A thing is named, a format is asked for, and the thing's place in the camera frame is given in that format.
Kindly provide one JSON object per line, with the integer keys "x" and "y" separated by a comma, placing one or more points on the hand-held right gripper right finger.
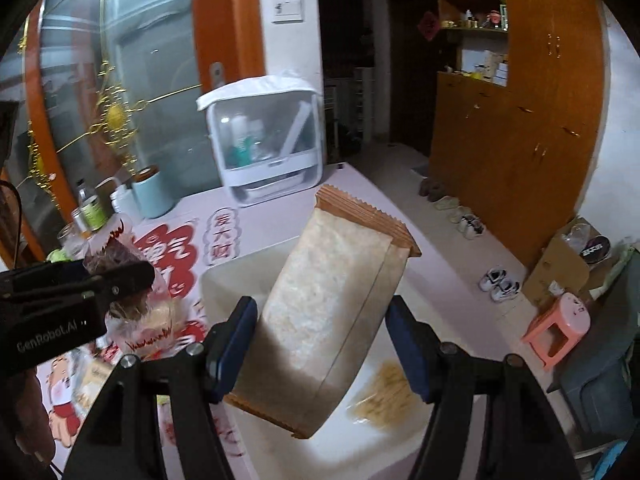
{"x": 406, "y": 350}

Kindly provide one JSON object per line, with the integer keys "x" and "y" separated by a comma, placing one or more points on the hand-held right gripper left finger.
{"x": 235, "y": 347}

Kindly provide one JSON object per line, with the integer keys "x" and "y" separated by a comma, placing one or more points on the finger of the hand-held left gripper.
{"x": 120, "y": 280}

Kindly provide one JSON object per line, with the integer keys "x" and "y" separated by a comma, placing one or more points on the clear packet of yellow crisps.
{"x": 387, "y": 395}

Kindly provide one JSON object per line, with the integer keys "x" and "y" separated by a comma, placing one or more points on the clear red-print bread packet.
{"x": 150, "y": 325}

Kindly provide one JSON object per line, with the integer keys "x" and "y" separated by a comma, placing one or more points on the white plastic bin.
{"x": 240, "y": 275}

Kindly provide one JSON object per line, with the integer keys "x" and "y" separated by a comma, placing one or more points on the beige snack packet brown edges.
{"x": 325, "y": 300}

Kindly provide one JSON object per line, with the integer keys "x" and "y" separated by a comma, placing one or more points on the person's left hand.
{"x": 35, "y": 415}

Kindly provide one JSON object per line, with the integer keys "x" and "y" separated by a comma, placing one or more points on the clear glass cup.
{"x": 70, "y": 240}

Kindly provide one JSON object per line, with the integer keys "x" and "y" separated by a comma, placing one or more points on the green tissue packet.
{"x": 57, "y": 255}

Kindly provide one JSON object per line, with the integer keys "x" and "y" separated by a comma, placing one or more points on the glass bottle green label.
{"x": 92, "y": 210}

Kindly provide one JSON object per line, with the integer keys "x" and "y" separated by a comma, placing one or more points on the white squeeze bottle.
{"x": 125, "y": 202}

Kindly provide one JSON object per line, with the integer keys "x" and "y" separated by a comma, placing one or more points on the light blue canister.
{"x": 152, "y": 192}

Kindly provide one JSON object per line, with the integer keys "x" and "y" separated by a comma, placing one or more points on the white sneaker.
{"x": 492, "y": 277}
{"x": 506, "y": 290}

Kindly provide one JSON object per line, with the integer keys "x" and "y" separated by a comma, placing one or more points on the white black-striped shoe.
{"x": 471, "y": 226}

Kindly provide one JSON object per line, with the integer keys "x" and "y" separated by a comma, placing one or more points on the beige slipper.
{"x": 447, "y": 204}

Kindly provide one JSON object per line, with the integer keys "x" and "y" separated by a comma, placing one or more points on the pink plastic stool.
{"x": 560, "y": 325}

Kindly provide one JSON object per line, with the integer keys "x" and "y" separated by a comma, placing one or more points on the brown shoe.
{"x": 431, "y": 187}

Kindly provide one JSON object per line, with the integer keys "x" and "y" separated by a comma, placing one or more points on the cardboard box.
{"x": 555, "y": 265}

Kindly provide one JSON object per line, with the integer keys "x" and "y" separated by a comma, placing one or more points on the grey upholstered seat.
{"x": 600, "y": 370}

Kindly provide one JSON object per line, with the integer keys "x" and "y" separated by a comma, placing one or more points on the white countertop appliance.
{"x": 265, "y": 135}

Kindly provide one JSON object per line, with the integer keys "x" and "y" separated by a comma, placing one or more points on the wooden cabinet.
{"x": 530, "y": 125}

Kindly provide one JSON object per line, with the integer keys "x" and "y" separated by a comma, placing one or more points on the white wall switch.
{"x": 288, "y": 10}

